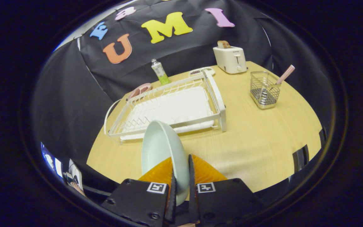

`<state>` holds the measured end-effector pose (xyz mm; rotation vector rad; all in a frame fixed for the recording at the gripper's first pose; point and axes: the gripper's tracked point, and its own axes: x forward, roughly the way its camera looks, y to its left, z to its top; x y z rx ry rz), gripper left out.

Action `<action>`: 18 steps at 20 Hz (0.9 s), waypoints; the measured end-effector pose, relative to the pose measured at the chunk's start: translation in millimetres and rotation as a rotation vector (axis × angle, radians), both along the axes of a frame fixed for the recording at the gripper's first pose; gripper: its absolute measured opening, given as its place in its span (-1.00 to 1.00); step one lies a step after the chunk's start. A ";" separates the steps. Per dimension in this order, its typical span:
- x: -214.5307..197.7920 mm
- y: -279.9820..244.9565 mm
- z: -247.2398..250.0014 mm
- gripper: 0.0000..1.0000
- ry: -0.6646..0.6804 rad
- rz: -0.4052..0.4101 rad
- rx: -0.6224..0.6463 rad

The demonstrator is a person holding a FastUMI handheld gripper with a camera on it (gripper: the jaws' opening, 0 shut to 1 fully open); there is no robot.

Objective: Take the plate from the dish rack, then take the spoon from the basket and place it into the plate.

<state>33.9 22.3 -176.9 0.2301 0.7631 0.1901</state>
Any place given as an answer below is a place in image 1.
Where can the pink plate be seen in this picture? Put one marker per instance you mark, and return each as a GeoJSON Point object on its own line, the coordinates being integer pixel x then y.
{"type": "Point", "coordinates": [140, 90]}

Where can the green drink bottle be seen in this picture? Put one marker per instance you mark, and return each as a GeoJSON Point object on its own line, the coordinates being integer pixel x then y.
{"type": "Point", "coordinates": [160, 72]}

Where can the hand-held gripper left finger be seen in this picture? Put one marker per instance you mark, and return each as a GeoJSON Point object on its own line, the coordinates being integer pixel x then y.
{"type": "Point", "coordinates": [137, 201]}

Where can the black backdrop cloth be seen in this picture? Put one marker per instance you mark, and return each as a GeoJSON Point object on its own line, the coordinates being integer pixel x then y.
{"type": "Point", "coordinates": [74, 104]}

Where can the white toaster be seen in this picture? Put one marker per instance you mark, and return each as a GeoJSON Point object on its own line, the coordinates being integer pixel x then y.
{"type": "Point", "coordinates": [228, 60]}

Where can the lit computer screen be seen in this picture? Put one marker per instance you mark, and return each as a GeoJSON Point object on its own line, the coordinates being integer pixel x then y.
{"type": "Point", "coordinates": [49, 157]}

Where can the white drip tray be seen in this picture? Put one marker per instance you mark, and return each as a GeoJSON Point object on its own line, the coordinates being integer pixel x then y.
{"type": "Point", "coordinates": [175, 107]}

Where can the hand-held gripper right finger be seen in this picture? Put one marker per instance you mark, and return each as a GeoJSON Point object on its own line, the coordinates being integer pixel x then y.
{"type": "Point", "coordinates": [225, 201]}

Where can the pale green plate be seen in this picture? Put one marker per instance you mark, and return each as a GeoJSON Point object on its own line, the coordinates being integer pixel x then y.
{"type": "Point", "coordinates": [162, 148]}

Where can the white compartment condiment dish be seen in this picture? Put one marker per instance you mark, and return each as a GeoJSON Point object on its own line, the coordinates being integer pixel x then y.
{"type": "Point", "coordinates": [211, 72]}

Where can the toasted bread slice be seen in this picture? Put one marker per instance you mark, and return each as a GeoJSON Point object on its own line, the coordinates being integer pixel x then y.
{"type": "Point", "coordinates": [224, 44]}

